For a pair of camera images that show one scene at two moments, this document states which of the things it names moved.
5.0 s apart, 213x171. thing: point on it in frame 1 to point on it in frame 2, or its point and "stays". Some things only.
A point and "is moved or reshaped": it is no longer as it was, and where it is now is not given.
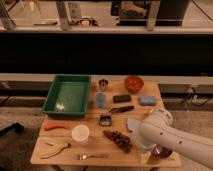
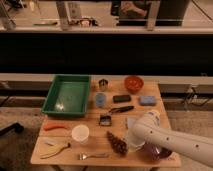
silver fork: [83, 156] stays
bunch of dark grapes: [123, 142] is moved or reshaped
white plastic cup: [80, 133] stays
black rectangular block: [121, 98] stays
